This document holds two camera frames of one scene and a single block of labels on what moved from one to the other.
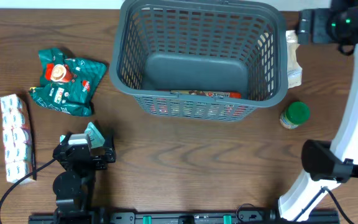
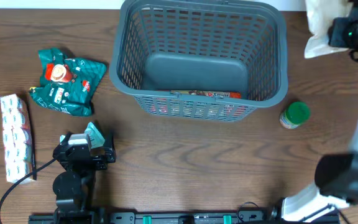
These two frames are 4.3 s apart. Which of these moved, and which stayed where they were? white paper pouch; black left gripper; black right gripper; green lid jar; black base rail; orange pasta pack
Moved: black right gripper; white paper pouch
Stayed: orange pasta pack; black left gripper; green lid jar; black base rail
